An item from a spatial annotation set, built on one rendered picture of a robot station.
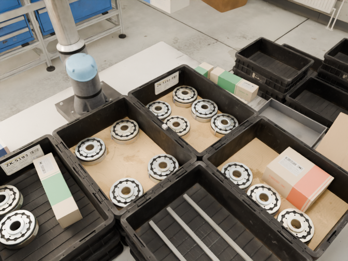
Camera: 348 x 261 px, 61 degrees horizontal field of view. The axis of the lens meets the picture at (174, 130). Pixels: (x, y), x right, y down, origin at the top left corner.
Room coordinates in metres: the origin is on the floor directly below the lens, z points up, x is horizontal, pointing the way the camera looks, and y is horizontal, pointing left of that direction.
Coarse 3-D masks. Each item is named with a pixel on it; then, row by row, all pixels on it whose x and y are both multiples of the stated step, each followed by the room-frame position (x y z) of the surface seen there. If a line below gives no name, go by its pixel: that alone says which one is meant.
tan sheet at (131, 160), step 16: (112, 144) 0.68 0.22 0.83; (128, 144) 0.68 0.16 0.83; (144, 144) 0.68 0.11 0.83; (112, 160) 0.61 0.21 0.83; (128, 160) 0.61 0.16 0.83; (144, 160) 0.61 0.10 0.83; (96, 176) 0.55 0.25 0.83; (112, 176) 0.55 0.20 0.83; (128, 176) 0.55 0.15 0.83; (144, 176) 0.55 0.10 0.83; (144, 192) 0.49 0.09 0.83
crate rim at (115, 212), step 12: (120, 96) 0.83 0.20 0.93; (96, 108) 0.76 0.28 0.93; (72, 120) 0.71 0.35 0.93; (168, 132) 0.65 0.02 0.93; (60, 144) 0.60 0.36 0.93; (180, 144) 0.60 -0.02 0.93; (72, 156) 0.55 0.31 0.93; (192, 156) 0.55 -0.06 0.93; (84, 168) 0.51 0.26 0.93; (180, 168) 0.51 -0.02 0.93; (168, 180) 0.47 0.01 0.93; (108, 204) 0.39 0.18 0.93; (132, 204) 0.39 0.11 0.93; (120, 216) 0.36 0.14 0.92
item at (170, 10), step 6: (144, 0) 1.36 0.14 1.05; (150, 0) 1.34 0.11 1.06; (156, 0) 1.31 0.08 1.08; (162, 0) 1.28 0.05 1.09; (168, 0) 1.25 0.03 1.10; (174, 0) 1.26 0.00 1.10; (180, 0) 1.29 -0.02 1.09; (186, 0) 1.31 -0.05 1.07; (156, 6) 1.31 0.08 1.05; (162, 6) 1.28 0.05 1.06; (168, 6) 1.25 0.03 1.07; (174, 6) 1.26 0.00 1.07; (180, 6) 1.29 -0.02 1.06; (168, 12) 1.25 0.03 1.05
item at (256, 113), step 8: (184, 64) 1.03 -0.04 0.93; (168, 72) 0.98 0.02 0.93; (152, 80) 0.92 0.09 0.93; (208, 80) 0.93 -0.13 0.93; (136, 88) 0.88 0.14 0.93; (216, 88) 0.88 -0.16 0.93; (232, 96) 0.83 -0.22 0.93; (240, 104) 0.79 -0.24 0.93; (152, 112) 0.75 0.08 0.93; (256, 112) 0.75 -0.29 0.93; (160, 120) 0.71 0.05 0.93; (248, 120) 0.71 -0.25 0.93; (168, 128) 0.67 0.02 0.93; (240, 128) 0.67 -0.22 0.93; (176, 136) 0.64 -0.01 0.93; (224, 136) 0.64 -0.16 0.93; (184, 144) 0.60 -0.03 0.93; (216, 144) 0.60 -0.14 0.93; (200, 152) 0.57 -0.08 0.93; (200, 160) 0.56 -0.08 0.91
